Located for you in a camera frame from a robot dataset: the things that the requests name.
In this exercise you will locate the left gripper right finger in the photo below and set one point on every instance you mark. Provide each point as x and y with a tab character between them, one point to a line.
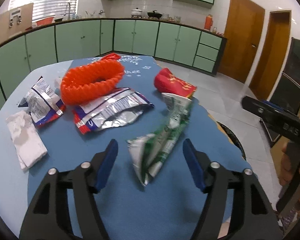
252	216

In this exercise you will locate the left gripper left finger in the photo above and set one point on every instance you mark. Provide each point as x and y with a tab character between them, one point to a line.
48	217

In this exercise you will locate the white tissue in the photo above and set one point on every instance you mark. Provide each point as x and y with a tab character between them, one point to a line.
28	144

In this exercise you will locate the silver blue snack wrapper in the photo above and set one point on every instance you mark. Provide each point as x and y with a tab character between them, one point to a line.
42	103

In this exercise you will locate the green white snack bag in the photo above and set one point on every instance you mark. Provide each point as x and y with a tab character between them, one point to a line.
149	152

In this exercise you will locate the red cigarette pack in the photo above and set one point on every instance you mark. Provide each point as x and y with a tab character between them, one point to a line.
166	82

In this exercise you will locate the red silver snack wrapper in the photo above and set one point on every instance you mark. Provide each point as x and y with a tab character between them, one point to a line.
119	108

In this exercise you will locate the green lower kitchen cabinets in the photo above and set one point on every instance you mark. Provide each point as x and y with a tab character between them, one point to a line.
187	46

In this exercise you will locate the silver kitchen faucet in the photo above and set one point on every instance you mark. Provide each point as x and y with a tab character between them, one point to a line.
67	10

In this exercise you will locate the right hand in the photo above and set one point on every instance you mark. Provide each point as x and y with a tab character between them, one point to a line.
286	173

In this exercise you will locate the wooden door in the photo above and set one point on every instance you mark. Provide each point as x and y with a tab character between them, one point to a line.
273	54
243	32

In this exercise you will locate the orange thermos flask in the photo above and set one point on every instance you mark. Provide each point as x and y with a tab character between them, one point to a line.
208	22

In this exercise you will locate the black wok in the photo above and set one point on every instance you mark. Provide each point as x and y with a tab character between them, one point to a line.
154	15

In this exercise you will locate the white cooking pot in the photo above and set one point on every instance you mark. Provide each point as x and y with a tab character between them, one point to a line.
136	13

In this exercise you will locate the red plastic basin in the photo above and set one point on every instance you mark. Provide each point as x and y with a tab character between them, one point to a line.
47	20

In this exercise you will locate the brown cardboard box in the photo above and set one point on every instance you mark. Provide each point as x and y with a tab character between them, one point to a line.
15	21

